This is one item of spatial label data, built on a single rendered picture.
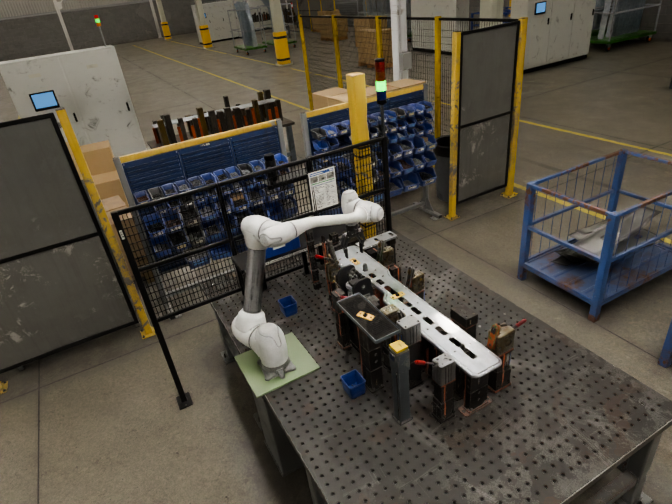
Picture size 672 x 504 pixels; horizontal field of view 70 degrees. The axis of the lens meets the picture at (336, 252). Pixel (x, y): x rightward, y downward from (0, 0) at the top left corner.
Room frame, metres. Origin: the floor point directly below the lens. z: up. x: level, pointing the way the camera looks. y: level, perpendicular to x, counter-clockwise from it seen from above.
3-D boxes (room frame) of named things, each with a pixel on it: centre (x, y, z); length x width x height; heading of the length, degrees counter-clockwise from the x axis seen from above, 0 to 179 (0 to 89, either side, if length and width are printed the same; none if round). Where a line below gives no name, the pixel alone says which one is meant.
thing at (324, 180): (3.14, 0.04, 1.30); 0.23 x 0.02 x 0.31; 116
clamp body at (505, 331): (1.73, -0.73, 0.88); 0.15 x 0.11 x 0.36; 116
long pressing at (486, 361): (2.16, -0.33, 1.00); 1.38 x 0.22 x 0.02; 26
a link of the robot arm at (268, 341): (2.06, 0.42, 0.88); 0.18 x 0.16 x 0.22; 43
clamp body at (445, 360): (1.57, -0.42, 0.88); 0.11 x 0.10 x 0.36; 116
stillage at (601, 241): (3.48, -2.34, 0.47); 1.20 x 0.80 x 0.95; 114
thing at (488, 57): (5.17, -1.81, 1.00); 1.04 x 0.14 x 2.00; 116
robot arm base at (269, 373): (2.03, 0.41, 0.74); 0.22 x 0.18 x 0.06; 21
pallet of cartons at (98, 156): (5.99, 3.07, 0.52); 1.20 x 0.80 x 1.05; 23
